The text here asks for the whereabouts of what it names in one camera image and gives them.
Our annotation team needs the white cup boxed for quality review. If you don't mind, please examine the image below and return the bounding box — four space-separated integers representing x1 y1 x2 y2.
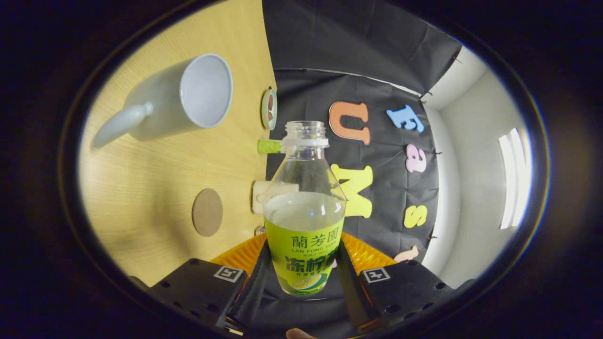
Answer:
92 53 234 150

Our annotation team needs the ceiling light panel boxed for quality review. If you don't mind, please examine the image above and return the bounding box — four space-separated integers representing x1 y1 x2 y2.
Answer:
498 127 533 230

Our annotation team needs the wooden table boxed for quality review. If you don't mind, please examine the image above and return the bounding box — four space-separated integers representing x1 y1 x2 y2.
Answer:
78 0 278 288

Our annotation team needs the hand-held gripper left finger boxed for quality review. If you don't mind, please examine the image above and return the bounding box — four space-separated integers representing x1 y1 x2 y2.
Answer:
151 233 273 332

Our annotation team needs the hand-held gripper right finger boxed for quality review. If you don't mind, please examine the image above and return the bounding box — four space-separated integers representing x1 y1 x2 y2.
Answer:
335 232 455 332

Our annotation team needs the pale green plate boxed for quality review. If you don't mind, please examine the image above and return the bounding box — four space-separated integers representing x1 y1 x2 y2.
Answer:
261 88 278 131

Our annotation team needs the cream toaster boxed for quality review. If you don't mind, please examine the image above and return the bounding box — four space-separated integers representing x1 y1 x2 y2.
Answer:
252 181 283 215

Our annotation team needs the slim white green bottle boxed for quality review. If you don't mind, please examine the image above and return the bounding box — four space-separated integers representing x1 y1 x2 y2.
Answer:
257 138 285 154

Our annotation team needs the green label juice bottle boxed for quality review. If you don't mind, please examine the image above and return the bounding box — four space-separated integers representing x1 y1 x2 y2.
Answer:
263 121 347 297

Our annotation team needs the round brown coaster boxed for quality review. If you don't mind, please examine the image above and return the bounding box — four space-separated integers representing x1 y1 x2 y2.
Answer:
192 188 224 237

